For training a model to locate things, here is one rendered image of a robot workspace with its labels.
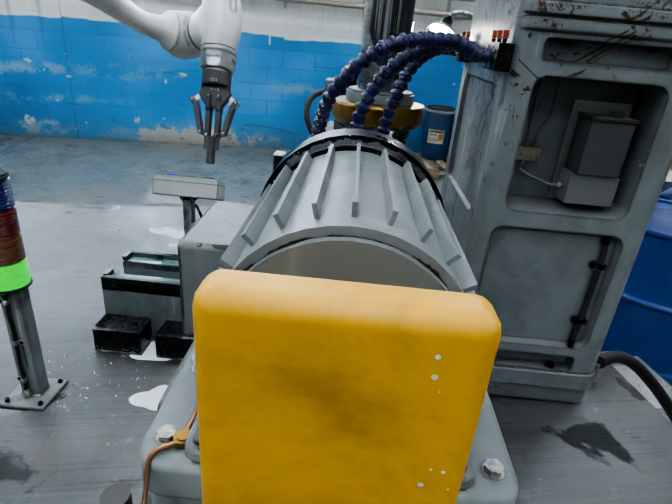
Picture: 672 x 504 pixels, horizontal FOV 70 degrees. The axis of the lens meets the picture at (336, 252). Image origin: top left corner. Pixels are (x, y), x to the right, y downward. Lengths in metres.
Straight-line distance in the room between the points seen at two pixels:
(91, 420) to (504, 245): 0.79
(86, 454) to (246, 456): 0.69
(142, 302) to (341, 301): 0.97
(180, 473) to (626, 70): 0.78
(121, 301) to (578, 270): 0.94
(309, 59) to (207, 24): 5.06
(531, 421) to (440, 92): 6.01
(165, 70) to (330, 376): 6.34
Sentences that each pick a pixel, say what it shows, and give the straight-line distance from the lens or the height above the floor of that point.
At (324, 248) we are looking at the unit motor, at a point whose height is 1.34.
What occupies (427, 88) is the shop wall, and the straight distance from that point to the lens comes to 6.74.
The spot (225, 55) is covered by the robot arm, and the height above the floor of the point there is 1.37.
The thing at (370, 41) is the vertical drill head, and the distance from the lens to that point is 0.93.
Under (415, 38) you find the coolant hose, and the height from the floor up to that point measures 1.45.
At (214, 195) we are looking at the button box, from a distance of 1.29.
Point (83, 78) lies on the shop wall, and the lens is 6.75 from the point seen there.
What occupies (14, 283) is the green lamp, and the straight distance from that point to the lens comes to 0.92.
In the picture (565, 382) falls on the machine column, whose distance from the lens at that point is 1.08.
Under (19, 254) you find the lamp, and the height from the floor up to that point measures 1.09.
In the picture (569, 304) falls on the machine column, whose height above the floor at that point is 1.02.
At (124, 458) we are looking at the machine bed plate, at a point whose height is 0.80.
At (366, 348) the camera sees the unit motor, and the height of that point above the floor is 1.33.
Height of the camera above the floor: 1.45
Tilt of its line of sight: 25 degrees down
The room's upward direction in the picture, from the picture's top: 5 degrees clockwise
